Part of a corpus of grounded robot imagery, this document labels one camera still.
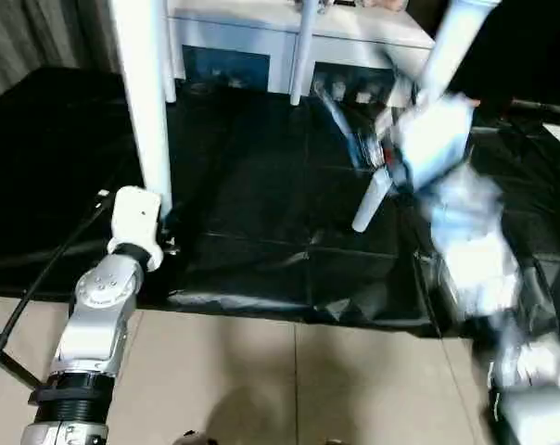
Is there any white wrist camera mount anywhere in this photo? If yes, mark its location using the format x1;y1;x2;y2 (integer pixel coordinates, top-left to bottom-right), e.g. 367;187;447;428
107;185;165;273
393;91;476;192

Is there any grey curtain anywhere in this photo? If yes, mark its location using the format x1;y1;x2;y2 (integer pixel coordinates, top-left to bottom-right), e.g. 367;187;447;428
0;0;121;108

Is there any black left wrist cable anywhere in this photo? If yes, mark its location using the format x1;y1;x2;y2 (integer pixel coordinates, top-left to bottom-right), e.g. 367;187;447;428
0;188;112;393

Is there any dark low shelf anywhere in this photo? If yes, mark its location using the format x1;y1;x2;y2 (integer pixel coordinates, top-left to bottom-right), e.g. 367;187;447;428
510;97;560;118

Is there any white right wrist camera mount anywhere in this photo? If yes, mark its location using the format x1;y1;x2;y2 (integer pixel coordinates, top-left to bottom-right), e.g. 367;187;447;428
393;91;476;192

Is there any black metal stand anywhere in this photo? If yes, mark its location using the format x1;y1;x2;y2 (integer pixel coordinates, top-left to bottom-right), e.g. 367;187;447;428
0;331;45;391

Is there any white plastic table leg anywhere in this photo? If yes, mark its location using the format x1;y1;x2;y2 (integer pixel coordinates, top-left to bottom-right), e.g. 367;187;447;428
108;0;175;215
289;0;319;107
160;0;178;104
352;0;499;233

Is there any pink figure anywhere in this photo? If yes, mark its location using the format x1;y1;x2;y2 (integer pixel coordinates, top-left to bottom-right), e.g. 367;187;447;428
359;0;407;11

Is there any white cabinet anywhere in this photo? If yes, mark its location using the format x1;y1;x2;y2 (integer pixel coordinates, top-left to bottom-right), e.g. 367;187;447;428
165;0;438;108

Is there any black mat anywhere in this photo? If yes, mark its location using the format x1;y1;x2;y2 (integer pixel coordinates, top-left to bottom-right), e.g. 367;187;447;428
0;67;560;339

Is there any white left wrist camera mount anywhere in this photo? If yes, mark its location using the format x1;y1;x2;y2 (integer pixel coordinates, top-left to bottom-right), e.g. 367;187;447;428
107;185;165;273

